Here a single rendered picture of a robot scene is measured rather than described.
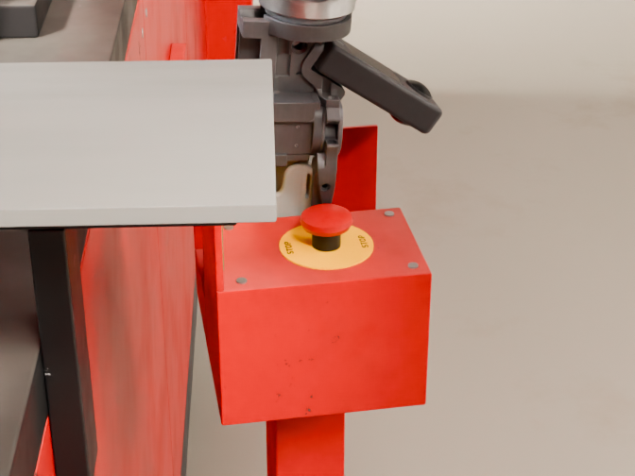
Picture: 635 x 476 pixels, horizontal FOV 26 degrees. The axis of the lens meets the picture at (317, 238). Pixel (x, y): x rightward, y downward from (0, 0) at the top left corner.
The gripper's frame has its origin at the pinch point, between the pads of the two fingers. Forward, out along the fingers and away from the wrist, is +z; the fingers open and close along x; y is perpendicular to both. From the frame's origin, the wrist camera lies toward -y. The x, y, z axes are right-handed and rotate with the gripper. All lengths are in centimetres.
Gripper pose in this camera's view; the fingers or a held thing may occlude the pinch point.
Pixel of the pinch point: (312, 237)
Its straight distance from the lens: 115.5
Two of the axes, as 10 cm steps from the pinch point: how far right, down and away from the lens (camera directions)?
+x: 1.7, 4.8, -8.6
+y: -9.8, 0.1, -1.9
